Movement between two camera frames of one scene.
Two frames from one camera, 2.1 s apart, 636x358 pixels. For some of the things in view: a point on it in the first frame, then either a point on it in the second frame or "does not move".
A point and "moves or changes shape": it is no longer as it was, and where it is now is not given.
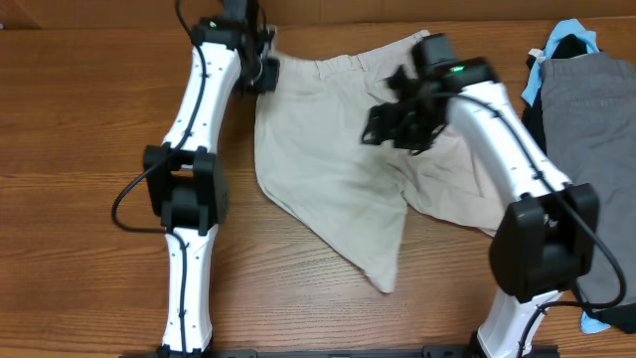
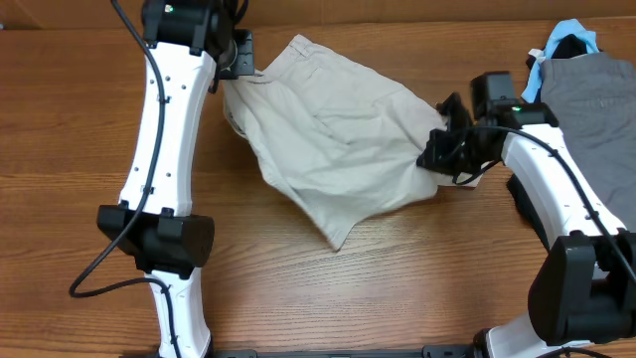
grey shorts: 589,108 does not move
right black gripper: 381,125 to 435,157
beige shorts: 309,154 moves or changes shape
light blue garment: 588,37 does not move
